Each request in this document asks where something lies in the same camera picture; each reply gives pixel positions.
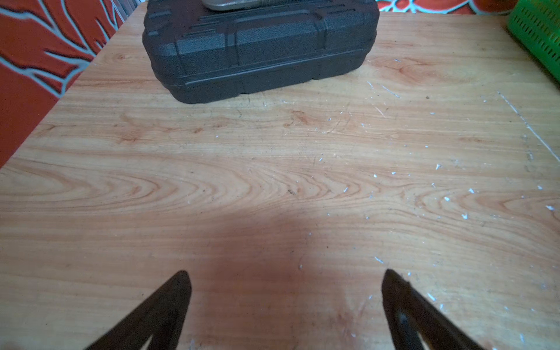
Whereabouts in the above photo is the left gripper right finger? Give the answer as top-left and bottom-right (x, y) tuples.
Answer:
(381, 269), (481, 349)

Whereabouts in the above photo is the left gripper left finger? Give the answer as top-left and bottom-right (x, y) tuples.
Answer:
(88, 271), (192, 349)

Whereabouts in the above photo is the black tool case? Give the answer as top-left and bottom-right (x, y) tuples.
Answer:
(142, 1), (380, 104)

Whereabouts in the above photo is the green plastic basket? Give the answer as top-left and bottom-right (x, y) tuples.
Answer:
(507, 0), (559, 81)

